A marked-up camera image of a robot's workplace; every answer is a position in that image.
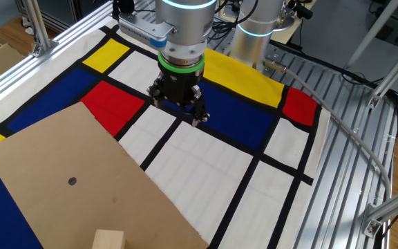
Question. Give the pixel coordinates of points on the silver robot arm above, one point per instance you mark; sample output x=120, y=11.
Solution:
x=185, y=27

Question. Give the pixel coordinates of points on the light wooden block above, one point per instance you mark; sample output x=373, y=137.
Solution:
x=108, y=240

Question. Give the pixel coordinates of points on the tan wooden board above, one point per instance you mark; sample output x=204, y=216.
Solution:
x=287, y=36

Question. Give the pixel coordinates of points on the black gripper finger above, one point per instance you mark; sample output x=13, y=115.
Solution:
x=155, y=91
x=199, y=109

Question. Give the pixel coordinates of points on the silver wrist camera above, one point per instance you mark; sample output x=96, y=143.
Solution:
x=140, y=29

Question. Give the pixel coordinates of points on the grey slanted pole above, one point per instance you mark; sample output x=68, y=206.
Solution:
x=371, y=34

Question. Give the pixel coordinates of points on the brown cardboard sheet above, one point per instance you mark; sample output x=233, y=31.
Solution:
x=64, y=155

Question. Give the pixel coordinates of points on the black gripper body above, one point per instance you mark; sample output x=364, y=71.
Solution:
x=180, y=86

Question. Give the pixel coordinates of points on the black webcam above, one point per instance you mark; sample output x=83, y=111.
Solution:
x=302, y=12

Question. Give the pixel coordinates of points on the colour block patterned cloth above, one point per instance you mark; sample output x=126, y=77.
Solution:
x=202, y=173

